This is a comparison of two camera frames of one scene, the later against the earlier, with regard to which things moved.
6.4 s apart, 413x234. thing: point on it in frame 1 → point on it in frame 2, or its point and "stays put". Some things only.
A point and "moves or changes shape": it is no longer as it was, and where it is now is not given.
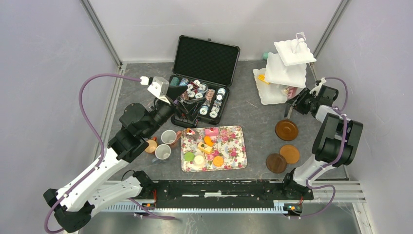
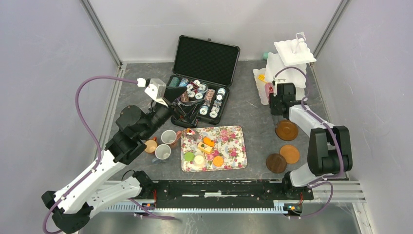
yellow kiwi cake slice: (262, 77) stays put
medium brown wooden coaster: (286, 130) stays put
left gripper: (191, 110) stays put
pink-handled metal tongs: (291, 106) moves or changes shape
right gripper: (304, 93) → (272, 99)
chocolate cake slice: (191, 134) stays put
